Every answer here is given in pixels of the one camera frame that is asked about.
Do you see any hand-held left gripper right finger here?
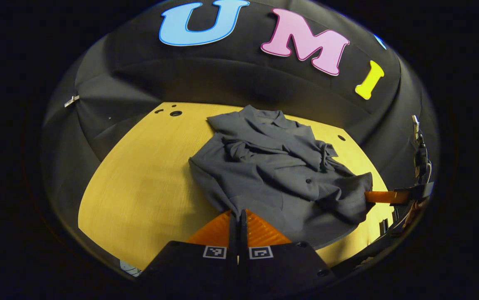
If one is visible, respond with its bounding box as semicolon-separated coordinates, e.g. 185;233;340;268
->
239;209;336;289

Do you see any grey collared shirt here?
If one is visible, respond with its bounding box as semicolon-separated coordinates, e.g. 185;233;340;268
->
188;105;374;250

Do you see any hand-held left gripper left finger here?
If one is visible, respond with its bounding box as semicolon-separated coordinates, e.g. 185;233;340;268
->
137;210;239;289

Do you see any black backdrop cloth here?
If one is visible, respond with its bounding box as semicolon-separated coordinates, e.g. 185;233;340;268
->
42;0;440;261

